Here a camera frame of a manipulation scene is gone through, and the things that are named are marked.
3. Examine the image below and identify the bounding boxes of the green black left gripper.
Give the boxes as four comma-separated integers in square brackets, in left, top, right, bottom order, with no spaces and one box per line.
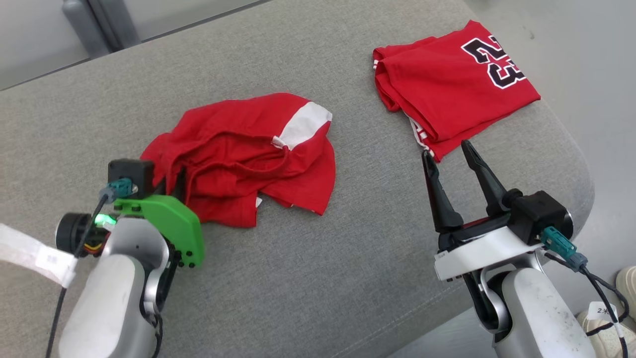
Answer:
[114,168,205,268]

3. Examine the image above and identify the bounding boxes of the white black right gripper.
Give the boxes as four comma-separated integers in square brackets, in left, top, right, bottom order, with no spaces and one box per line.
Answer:
[421,140,545,282]

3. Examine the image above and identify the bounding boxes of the red shorts with white trim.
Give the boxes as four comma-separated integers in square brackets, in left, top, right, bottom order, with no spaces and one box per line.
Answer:
[140,92,337,228]

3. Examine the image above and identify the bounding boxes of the red jersey with black number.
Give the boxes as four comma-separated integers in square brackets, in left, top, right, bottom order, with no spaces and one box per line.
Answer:
[373,20,541,163]

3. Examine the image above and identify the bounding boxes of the grey fabric sofa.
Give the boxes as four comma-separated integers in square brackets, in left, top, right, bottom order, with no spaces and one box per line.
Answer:
[0,0,595,358]

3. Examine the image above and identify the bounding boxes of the beige shoe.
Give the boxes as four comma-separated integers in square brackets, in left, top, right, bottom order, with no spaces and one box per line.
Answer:
[615,266,636,306]
[576,304,636,358]

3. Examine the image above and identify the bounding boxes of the black cable with teal connector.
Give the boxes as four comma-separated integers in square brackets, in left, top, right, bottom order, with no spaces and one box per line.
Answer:
[541,226,631,358]
[46,179,138,358]

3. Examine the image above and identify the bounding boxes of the long white cable label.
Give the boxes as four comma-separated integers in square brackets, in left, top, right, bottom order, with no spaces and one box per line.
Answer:
[0,224,79,288]

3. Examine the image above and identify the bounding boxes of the small white cable tag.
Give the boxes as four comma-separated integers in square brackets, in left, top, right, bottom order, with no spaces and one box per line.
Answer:
[588,301,619,324]

